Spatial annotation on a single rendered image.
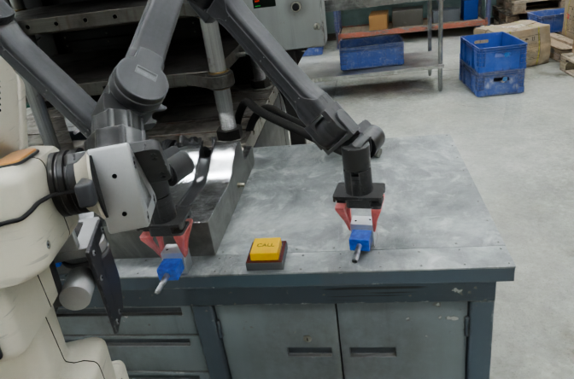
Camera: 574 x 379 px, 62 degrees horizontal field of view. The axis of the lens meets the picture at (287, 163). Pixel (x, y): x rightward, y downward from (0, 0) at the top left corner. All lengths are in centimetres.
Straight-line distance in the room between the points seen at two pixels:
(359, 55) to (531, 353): 332
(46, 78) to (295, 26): 98
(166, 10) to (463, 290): 82
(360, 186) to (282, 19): 93
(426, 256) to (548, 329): 114
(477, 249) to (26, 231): 83
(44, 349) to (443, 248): 75
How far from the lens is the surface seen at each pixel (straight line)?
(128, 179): 62
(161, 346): 136
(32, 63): 106
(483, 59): 449
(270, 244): 106
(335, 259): 105
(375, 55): 473
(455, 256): 106
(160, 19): 86
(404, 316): 118
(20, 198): 59
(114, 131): 66
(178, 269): 106
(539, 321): 216
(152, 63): 75
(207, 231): 110
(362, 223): 106
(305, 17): 177
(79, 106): 102
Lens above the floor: 142
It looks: 24 degrees down
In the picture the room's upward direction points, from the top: 8 degrees counter-clockwise
